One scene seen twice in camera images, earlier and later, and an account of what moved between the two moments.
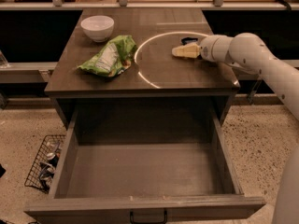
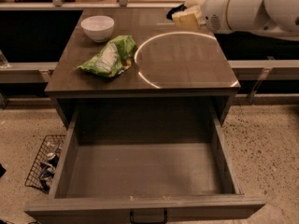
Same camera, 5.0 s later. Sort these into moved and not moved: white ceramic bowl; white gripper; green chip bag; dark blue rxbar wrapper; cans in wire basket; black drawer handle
Moved: dark blue rxbar wrapper; white gripper
Not moved: cans in wire basket; white ceramic bowl; green chip bag; black drawer handle
